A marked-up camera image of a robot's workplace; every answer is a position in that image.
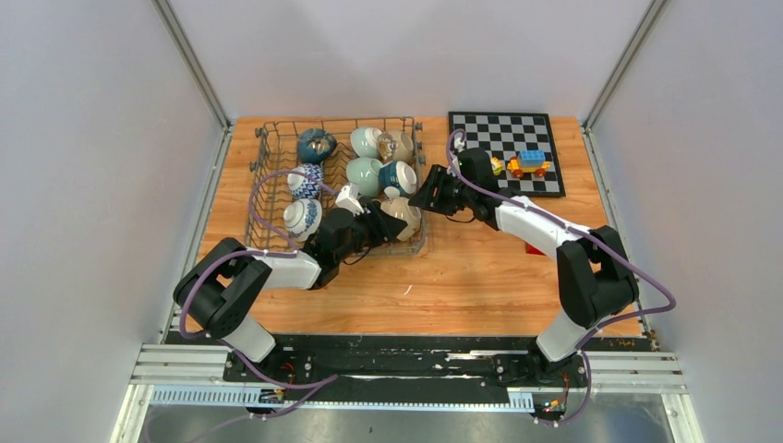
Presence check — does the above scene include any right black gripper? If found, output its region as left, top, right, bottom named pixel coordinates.
left=409, top=165, right=476, bottom=217

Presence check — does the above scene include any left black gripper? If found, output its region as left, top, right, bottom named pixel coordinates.
left=335, top=201, right=407, bottom=264

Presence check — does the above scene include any cream beige bowl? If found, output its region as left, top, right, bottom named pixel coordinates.
left=380, top=197, right=422, bottom=242

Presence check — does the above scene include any grey wire dish rack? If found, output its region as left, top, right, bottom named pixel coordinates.
left=244, top=116, right=426, bottom=256

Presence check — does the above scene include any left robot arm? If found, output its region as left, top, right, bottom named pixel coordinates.
left=173, top=202, right=407, bottom=381

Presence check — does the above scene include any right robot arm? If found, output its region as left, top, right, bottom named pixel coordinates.
left=409, top=148, right=639, bottom=386

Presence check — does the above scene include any dark blue white bowl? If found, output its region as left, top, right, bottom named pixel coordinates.
left=379, top=161, right=418, bottom=198

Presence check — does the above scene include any beige speckled bowl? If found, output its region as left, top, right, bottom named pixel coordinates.
left=377, top=129, right=414, bottom=163

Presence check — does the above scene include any pale green bowl middle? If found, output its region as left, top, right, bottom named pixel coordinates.
left=345, top=158, right=383, bottom=198

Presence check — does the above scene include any pale green bowl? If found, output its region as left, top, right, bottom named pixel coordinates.
left=345, top=158, right=383, bottom=198
left=349, top=126, right=383, bottom=159

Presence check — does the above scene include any yellow toy block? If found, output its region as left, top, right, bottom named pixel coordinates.
left=490, top=157, right=504, bottom=176

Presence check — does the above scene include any blue floral white bowl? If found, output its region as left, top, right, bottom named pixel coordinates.
left=283, top=198, right=323, bottom=242

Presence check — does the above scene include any blue zigzag pattern bowl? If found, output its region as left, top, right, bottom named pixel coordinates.
left=286, top=163, right=324, bottom=199

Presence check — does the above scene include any pale green bowl rear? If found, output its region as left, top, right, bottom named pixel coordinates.
left=349, top=126, right=383, bottom=159

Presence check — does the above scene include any black white checkerboard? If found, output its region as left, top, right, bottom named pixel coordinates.
left=448, top=111, right=566, bottom=198

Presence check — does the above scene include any orange blue toy car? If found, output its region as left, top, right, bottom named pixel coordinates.
left=506, top=150, right=550, bottom=178

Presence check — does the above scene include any dark teal glazed bowl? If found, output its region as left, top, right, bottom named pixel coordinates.
left=296, top=127, right=337, bottom=164

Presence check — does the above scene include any red white toy block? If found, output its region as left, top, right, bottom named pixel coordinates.
left=525, top=243, right=544, bottom=256

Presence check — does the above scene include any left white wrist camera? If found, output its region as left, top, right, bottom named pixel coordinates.
left=335, top=182, right=364, bottom=216

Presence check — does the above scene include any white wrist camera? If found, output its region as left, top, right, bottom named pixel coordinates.
left=335, top=182, right=364, bottom=216
left=452, top=134, right=466, bottom=154

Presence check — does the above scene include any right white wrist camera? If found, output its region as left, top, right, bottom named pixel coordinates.
left=452, top=134, right=466, bottom=154

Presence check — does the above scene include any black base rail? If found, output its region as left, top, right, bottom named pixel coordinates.
left=131, top=332, right=686, bottom=412

